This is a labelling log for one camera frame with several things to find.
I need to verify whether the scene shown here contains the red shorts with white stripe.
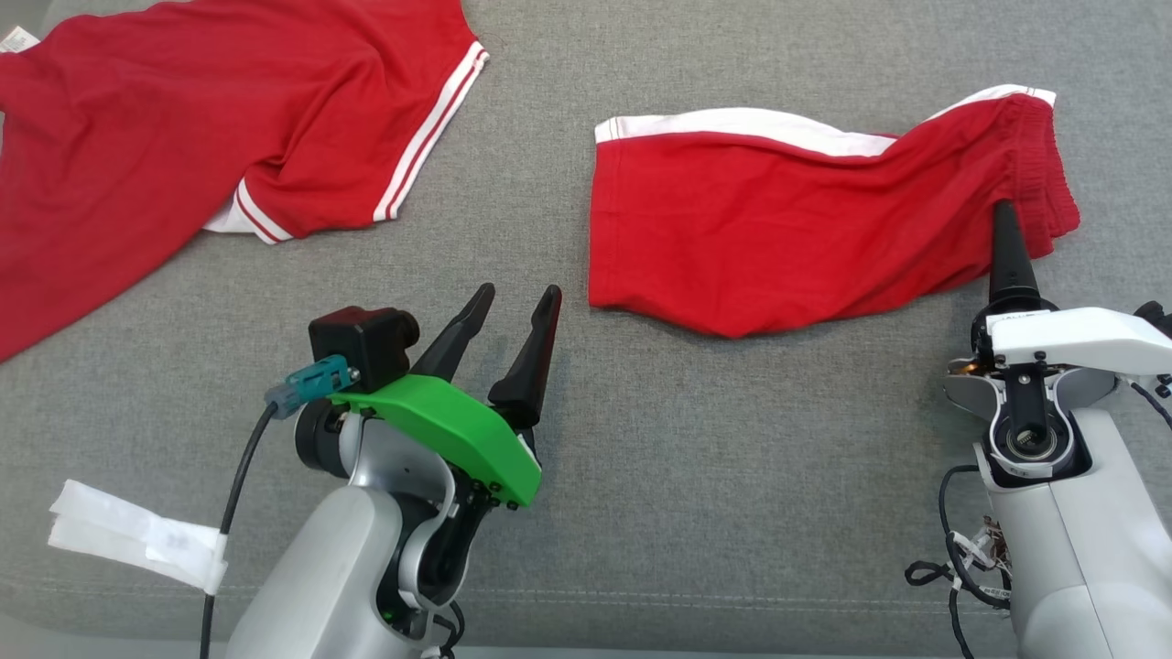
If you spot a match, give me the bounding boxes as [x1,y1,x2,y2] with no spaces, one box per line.
[588,84,1081,340]

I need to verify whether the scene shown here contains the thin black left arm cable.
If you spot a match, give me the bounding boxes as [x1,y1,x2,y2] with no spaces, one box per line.
[426,600,468,659]

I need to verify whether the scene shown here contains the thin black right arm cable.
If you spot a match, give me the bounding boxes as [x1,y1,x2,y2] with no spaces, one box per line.
[905,462,1013,659]

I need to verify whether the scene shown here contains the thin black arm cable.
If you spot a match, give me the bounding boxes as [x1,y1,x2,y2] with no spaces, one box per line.
[905,462,1013,659]
[426,600,468,659]

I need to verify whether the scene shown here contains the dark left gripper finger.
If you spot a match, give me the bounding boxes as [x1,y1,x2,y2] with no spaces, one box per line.
[410,282,496,385]
[487,284,563,431]

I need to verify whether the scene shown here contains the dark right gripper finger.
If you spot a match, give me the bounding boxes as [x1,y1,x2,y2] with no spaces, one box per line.
[989,200,1042,310]

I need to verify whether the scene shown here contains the white tape flag on cable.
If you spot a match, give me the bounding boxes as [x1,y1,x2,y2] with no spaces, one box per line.
[48,479,228,596]

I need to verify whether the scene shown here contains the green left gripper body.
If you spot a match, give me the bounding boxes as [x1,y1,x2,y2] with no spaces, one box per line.
[330,375,543,509]

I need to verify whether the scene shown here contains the red white basketball jersey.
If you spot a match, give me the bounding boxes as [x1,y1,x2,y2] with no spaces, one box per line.
[0,0,490,362]

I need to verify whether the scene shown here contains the black cable with teal plug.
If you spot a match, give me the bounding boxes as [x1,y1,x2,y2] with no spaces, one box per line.
[1131,380,1172,433]
[200,355,358,659]

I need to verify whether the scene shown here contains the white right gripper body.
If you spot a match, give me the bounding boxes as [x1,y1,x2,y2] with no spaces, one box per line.
[971,307,1172,376]

